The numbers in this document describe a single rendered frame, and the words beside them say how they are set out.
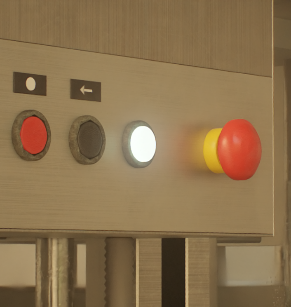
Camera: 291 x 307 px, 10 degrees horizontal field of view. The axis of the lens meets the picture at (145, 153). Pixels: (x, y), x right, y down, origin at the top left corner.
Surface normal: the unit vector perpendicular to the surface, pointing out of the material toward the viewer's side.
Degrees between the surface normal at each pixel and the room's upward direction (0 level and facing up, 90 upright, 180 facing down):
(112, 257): 122
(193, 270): 90
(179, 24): 90
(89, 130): 90
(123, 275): 58
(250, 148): 90
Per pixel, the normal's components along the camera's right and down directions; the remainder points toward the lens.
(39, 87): 0.76, -0.04
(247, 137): 0.61, -0.31
